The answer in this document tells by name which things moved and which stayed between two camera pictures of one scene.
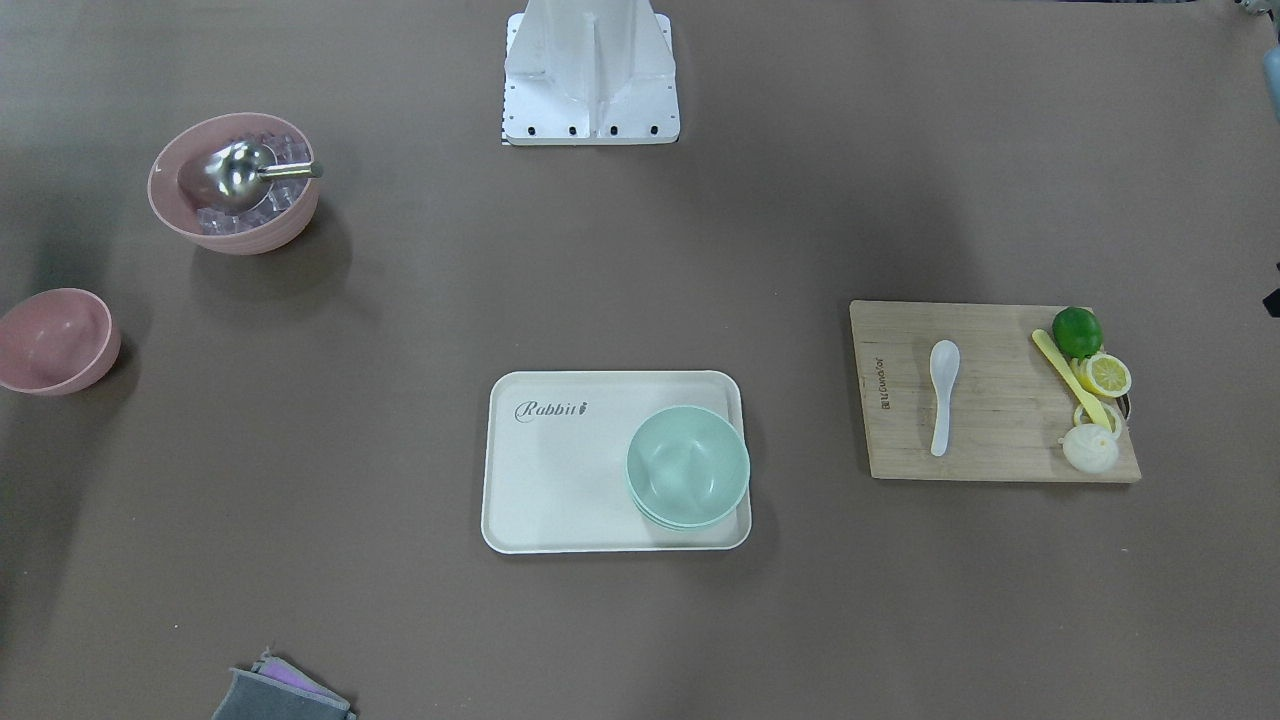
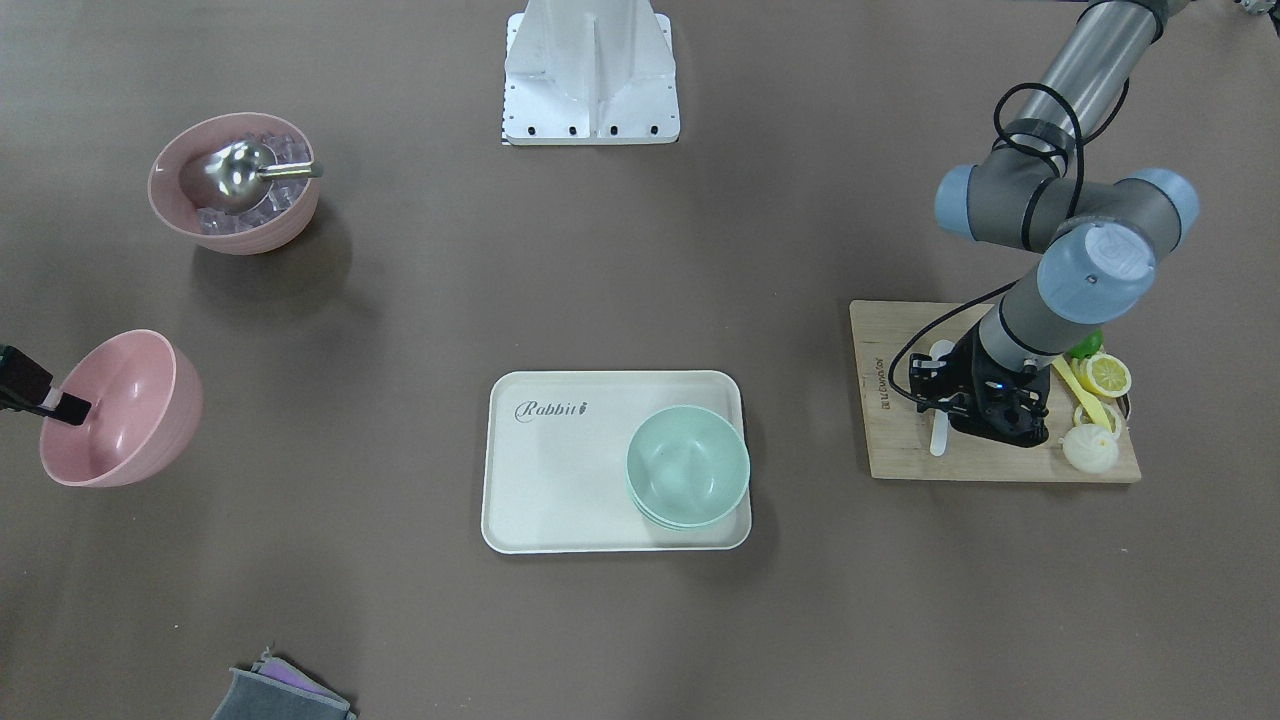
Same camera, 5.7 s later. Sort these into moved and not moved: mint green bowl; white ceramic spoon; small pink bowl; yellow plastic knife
Moved: small pink bowl
Not moved: yellow plastic knife; white ceramic spoon; mint green bowl
